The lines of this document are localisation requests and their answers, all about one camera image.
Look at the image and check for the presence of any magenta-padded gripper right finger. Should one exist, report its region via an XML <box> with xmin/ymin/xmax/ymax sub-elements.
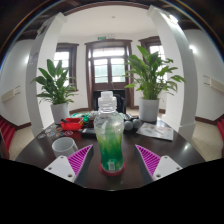
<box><xmin>134</xmin><ymin>143</ymin><xmax>184</xmax><ymax>184</ymax></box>

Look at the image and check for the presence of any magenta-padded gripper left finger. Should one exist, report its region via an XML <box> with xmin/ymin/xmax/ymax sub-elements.
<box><xmin>43</xmin><ymin>144</ymin><xmax>94</xmax><ymax>184</ymax></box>

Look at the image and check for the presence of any clear bottle with green drink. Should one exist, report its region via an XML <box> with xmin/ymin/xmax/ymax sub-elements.
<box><xmin>93</xmin><ymin>90</ymin><xmax>125</xmax><ymax>173</ymax></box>

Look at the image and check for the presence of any white cup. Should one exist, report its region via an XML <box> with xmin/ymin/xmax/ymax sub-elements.
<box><xmin>51</xmin><ymin>136</ymin><xmax>79</xmax><ymax>159</ymax></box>

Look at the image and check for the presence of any printed magazine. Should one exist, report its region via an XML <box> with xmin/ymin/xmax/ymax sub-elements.
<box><xmin>135</xmin><ymin>122</ymin><xmax>175</xmax><ymax>142</ymax></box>

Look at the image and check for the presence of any red plastic box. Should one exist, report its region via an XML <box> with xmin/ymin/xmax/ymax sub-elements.
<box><xmin>59</xmin><ymin>117</ymin><xmax>84</xmax><ymax>132</ymax></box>

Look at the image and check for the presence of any black box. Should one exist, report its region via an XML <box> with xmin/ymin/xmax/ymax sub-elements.
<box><xmin>80</xmin><ymin>127</ymin><xmax>98</xmax><ymax>139</ymax></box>

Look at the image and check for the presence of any grey ball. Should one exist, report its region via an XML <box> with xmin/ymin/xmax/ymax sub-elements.
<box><xmin>132</xmin><ymin>118</ymin><xmax>142</xmax><ymax>129</ymax></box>
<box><xmin>123</xmin><ymin>120</ymin><xmax>134</xmax><ymax>131</ymax></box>

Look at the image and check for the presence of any flat round red coaster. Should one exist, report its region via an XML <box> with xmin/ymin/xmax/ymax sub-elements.
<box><xmin>98</xmin><ymin>162</ymin><xmax>126</xmax><ymax>177</ymax></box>

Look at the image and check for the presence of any green box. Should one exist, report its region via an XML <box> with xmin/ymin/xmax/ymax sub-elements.
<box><xmin>71</xmin><ymin>112</ymin><xmax>91</xmax><ymax>121</ymax></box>

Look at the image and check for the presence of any potted plant in white pot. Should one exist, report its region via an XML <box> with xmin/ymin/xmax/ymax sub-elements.
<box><xmin>124</xmin><ymin>45</ymin><xmax>186</xmax><ymax>123</ymax></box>
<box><xmin>30</xmin><ymin>59</ymin><xmax>78</xmax><ymax>125</ymax></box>

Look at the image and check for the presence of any black chair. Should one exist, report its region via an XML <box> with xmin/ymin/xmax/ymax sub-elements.
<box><xmin>92</xmin><ymin>89</ymin><xmax>127</xmax><ymax>114</ymax></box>

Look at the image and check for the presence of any brown-framed window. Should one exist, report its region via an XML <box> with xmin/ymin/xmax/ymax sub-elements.
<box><xmin>138</xmin><ymin>35</ymin><xmax>164</xmax><ymax>58</ymax></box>
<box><xmin>54</xmin><ymin>42</ymin><xmax>80</xmax><ymax>91</ymax></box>

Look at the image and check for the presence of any brown wooden double door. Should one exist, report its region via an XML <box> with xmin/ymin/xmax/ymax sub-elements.
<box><xmin>84</xmin><ymin>39</ymin><xmax>135</xmax><ymax>109</ymax></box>

